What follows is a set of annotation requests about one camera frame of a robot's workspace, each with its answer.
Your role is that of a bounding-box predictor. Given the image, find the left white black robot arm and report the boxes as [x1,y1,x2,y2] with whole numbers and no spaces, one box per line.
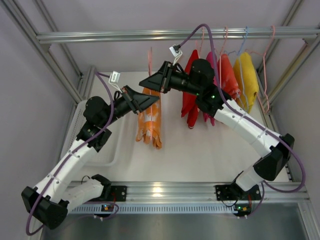
[21,85,160,230]

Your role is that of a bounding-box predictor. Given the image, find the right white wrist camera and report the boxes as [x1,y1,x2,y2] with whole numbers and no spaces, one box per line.
[169,44,183,66]

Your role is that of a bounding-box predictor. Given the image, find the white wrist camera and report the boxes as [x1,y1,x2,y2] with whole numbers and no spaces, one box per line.
[108,71,123,94]
[169,44,183,66]

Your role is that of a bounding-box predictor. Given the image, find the pink hanger with red trousers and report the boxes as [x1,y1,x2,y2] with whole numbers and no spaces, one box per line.
[195,27,205,59]

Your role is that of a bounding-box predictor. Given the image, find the pink hanger with coral trousers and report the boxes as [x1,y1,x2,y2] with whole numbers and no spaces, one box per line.
[218,26,229,88]

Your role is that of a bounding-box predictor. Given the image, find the blue wire hanger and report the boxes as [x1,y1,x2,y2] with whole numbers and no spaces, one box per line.
[222,26,253,111]

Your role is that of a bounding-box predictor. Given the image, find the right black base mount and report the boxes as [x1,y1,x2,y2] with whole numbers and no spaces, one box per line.
[214,183,262,201]

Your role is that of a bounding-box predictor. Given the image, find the orange white patterned trousers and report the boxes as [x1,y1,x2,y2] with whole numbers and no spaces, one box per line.
[135,88,162,150]

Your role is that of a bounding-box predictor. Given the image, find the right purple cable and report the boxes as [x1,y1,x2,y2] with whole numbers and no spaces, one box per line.
[177,23,306,221]

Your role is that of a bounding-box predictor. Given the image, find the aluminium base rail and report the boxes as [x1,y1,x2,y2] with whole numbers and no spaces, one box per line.
[112,181,310,204]

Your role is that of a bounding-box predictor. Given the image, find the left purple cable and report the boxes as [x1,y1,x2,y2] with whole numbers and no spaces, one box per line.
[25,71,120,236]

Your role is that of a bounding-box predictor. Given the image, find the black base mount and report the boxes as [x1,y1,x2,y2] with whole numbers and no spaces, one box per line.
[214,183,262,201]
[99,185,128,202]

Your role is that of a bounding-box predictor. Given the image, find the aluminium hanging rail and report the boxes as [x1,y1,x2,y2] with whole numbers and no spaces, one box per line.
[36,26,320,44]

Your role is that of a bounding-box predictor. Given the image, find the pink wire hanger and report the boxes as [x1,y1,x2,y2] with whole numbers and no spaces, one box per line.
[246,25,276,114]
[148,47,153,141]

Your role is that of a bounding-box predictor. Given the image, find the yellow trousers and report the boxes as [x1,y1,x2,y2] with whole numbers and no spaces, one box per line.
[233,52,259,113]

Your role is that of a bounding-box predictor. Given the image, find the white plastic basket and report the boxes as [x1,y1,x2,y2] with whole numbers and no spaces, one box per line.
[60,100,124,167]

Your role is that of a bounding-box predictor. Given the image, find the purple cable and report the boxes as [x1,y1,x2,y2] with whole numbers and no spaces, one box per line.
[177,23,306,221]
[25,71,120,236]

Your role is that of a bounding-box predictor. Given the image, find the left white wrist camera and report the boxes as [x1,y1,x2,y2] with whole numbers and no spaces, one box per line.
[108,71,123,94]

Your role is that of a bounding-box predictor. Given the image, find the grey slotted cable duct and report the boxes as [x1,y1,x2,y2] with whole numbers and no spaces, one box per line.
[71,203,237,215]

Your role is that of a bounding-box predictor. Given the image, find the red trousers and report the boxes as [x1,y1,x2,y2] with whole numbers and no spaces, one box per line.
[181,49,200,129]

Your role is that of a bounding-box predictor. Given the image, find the coral white patterned trousers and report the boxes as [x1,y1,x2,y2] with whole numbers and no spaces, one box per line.
[217,54,241,100]

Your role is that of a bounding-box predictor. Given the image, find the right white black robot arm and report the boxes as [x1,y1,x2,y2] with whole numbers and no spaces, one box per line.
[139,58,295,199]

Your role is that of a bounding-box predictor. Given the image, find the magenta trousers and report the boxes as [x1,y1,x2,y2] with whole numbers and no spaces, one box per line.
[203,51,217,126]

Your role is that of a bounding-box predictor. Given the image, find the empty pink wire hanger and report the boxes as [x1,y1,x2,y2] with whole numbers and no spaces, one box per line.
[246,25,276,114]

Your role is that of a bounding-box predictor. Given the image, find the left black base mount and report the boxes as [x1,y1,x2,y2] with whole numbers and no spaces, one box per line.
[99,185,128,202]

